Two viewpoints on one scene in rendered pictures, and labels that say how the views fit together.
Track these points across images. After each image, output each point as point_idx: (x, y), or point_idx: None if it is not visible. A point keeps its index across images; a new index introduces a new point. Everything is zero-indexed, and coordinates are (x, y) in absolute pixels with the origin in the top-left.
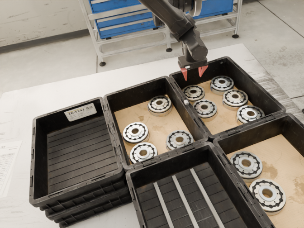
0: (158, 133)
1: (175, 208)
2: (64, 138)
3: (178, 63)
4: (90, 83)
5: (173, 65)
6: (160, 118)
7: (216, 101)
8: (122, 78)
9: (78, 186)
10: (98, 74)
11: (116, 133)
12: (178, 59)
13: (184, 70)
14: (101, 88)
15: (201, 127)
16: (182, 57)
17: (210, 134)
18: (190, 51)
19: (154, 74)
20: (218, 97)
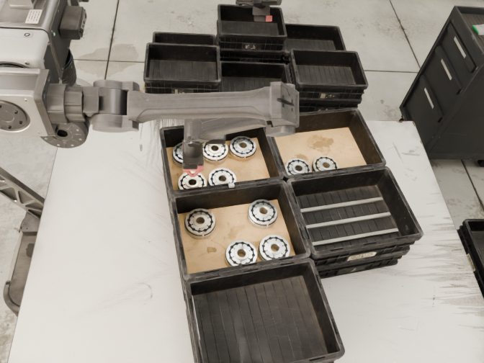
0: (241, 234)
1: (329, 233)
2: (221, 358)
3: (189, 168)
4: (40, 356)
5: (70, 207)
6: (217, 228)
7: (207, 168)
8: (58, 292)
9: (326, 301)
10: (21, 338)
11: (261, 261)
12: (186, 164)
13: (202, 166)
14: (70, 331)
15: (269, 181)
16: (186, 159)
17: (279, 177)
18: (219, 141)
19: (79, 238)
20: None
